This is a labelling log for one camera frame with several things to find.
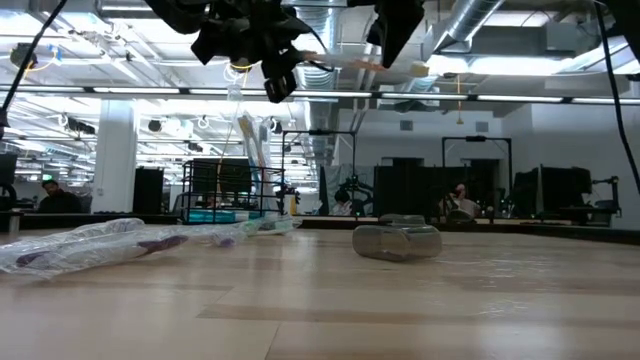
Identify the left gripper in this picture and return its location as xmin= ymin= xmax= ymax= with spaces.
xmin=192 ymin=0 xmax=315 ymax=104

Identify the teal toothpaste tube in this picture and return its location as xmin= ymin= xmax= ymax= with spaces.
xmin=188 ymin=209 xmax=236 ymax=225
xmin=232 ymin=209 xmax=265 ymax=224

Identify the small grey floss box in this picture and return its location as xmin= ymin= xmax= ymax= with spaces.
xmin=351 ymin=213 xmax=444 ymax=263

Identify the purple toothbrush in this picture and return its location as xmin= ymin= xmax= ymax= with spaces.
xmin=0 ymin=224 xmax=249 ymax=280
xmin=0 ymin=217 xmax=147 ymax=251

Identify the black monitor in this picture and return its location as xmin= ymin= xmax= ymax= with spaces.
xmin=0 ymin=152 xmax=19 ymax=187
xmin=192 ymin=158 xmax=254 ymax=194

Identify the person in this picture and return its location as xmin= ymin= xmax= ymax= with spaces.
xmin=37 ymin=178 xmax=84 ymax=215
xmin=330 ymin=188 xmax=354 ymax=217
xmin=439 ymin=182 xmax=482 ymax=221

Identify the black partition panel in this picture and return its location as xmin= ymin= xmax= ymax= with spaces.
xmin=512 ymin=166 xmax=594 ymax=221
xmin=373 ymin=158 xmax=501 ymax=222

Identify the black cabinet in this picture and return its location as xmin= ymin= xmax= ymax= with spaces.
xmin=132 ymin=167 xmax=165 ymax=215

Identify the white building pillar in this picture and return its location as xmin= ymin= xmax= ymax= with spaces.
xmin=91 ymin=98 xmax=139 ymax=215

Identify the silver ventilation duct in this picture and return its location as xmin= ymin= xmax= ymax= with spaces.
xmin=399 ymin=0 xmax=506 ymax=96

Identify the black gantry frame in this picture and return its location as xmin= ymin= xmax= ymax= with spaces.
xmin=280 ymin=129 xmax=358 ymax=217
xmin=440 ymin=135 xmax=513 ymax=217

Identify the black wire basket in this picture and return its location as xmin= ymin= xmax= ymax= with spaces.
xmin=180 ymin=158 xmax=287 ymax=225

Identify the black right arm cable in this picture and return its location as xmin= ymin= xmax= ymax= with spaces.
xmin=593 ymin=0 xmax=640 ymax=197

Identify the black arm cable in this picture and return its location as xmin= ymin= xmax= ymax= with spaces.
xmin=593 ymin=0 xmax=640 ymax=197
xmin=0 ymin=0 xmax=70 ymax=129

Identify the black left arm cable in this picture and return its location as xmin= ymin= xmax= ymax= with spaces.
xmin=0 ymin=0 xmax=70 ymax=129

